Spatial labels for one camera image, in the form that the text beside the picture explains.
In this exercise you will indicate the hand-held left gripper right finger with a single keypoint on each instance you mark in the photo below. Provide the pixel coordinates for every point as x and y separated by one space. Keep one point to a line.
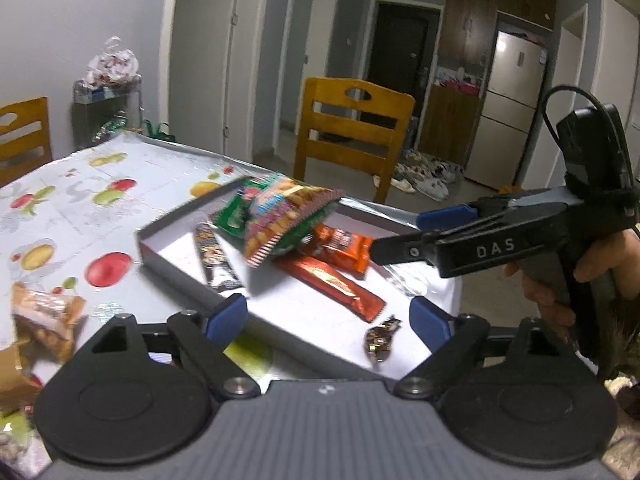
430 322

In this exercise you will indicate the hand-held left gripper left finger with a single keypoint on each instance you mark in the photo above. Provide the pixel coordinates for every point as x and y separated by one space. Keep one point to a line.
225 319

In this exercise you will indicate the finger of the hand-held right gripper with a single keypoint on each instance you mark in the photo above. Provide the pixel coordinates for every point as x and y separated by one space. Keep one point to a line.
400 250
442 217

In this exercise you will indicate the clear small packet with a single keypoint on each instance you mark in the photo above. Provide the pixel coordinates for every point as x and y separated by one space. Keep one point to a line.
407 282

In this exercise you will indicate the brown candy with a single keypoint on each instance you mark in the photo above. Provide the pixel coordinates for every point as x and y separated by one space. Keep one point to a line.
380 340

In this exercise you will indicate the orange chocolate packet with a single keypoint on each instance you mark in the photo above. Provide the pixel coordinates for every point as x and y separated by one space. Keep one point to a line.
345 247

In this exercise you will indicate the dark snack bar packet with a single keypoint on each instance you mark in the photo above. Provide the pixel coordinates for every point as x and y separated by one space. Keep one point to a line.
215 255

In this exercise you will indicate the grey cardboard box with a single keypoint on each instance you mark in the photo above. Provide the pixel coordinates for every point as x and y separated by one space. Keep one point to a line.
300 320

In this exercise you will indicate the red-orange snack bar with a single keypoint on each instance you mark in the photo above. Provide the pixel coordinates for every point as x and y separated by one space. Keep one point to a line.
330 282

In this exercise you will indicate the green cracker snack bag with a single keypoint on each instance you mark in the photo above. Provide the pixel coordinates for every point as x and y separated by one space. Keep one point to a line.
280 210

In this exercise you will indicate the peanut bag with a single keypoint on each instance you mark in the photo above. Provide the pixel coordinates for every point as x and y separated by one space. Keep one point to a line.
47 310

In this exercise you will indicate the gold brown packet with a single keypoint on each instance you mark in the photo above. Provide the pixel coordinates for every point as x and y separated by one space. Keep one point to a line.
15 375

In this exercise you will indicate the person's right hand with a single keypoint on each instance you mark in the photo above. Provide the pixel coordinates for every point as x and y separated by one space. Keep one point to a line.
615 265

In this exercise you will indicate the pile of shoes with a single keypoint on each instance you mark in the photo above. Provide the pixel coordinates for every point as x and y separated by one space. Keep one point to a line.
430 185

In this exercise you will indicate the yellow wooden stool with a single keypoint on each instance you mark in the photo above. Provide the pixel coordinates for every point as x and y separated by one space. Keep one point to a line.
510 190

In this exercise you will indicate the pink container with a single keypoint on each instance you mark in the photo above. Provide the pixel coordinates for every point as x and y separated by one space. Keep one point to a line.
462 86

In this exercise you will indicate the silver refrigerator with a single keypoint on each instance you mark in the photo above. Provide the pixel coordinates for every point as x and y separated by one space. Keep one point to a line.
510 90

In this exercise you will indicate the wooden chair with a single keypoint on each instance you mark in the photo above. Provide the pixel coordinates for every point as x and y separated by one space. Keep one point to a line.
35 115
325 92

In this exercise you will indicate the dark entrance door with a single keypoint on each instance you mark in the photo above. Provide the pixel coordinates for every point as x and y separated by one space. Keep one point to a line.
395 50

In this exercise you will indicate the green tote bag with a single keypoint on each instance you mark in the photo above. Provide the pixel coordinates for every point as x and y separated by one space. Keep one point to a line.
160 132

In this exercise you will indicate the brown wooden cabinet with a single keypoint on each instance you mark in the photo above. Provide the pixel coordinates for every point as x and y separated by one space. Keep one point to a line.
465 20

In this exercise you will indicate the pile of wrapped candies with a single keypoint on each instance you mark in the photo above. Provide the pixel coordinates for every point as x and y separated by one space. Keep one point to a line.
112 125

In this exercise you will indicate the metal storage cart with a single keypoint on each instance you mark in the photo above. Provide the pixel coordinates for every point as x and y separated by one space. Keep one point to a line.
80 110

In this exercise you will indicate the white door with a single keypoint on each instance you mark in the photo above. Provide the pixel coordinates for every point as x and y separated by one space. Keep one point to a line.
205 60

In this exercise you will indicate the white plastic bag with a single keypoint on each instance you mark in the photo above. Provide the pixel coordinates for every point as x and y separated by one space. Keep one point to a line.
112 67

